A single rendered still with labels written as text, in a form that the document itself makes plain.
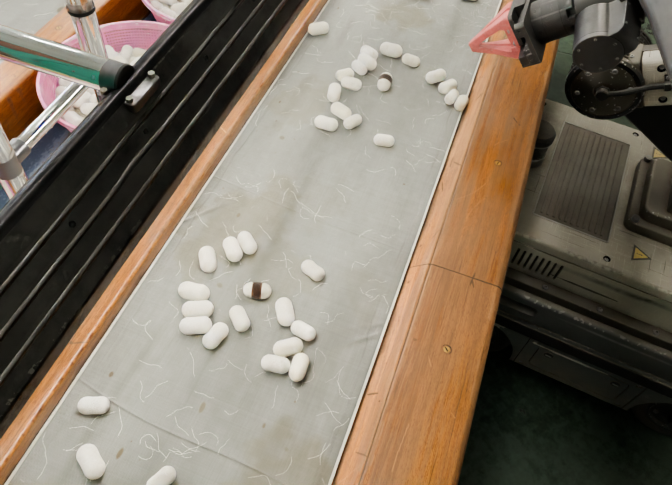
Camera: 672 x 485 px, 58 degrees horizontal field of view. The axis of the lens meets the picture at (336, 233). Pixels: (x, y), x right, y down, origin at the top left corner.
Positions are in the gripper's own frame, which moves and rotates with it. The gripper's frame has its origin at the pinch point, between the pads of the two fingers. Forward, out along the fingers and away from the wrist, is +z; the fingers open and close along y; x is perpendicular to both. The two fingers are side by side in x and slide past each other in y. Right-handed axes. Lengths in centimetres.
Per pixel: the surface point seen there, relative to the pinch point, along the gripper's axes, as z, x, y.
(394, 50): 16.6, -0.2, -7.8
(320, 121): 20.8, -3.4, 13.4
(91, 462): 23, -5, 68
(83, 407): 27, -8, 63
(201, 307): 22, -4, 48
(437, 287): 2.2, 11.2, 35.2
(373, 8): 23.6, -3.6, -20.4
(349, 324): 10.4, 7.7, 42.7
